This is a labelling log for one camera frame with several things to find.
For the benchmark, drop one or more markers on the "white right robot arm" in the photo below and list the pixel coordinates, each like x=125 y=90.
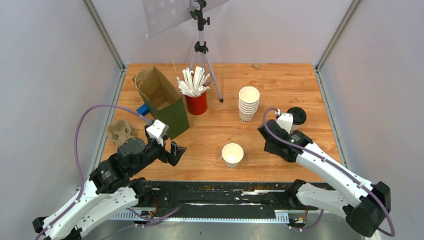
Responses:
x=363 y=204

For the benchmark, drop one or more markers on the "red straw holder cup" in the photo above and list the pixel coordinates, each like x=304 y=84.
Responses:
x=197 y=105

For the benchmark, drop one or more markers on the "cardboard cup carrier tray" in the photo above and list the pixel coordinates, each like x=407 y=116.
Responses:
x=119 y=131

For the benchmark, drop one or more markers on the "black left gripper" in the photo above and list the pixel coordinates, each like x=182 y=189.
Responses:
x=174 y=157

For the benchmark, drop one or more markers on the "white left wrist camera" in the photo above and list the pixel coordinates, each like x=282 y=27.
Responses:
x=157 y=130

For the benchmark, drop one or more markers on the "green paper bag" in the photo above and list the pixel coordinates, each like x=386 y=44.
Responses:
x=162 y=99

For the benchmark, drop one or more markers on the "white wrapped straws bundle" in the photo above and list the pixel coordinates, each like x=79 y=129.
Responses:
x=193 y=83

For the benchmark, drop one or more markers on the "stack of white paper cups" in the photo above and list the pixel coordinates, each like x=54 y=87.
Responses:
x=248 y=103

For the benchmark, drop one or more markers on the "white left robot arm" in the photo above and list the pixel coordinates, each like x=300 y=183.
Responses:
x=111 y=187

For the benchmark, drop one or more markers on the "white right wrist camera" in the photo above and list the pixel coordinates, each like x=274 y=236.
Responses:
x=284 y=120

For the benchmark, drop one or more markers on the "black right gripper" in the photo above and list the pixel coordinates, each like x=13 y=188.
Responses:
x=268 y=147

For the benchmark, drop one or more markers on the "blue toy brick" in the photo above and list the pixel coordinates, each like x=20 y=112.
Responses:
x=143 y=110

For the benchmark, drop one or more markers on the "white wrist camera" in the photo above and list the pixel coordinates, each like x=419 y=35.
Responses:
x=284 y=120
x=157 y=130

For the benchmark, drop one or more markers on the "white tripod stand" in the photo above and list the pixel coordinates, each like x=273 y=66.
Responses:
x=203 y=49

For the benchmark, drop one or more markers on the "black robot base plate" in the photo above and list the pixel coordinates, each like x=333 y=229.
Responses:
x=220 y=200

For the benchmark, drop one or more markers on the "white perforated board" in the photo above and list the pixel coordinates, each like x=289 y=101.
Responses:
x=162 y=15

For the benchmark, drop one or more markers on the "black plastic cup lid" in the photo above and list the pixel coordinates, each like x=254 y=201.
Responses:
x=297 y=115

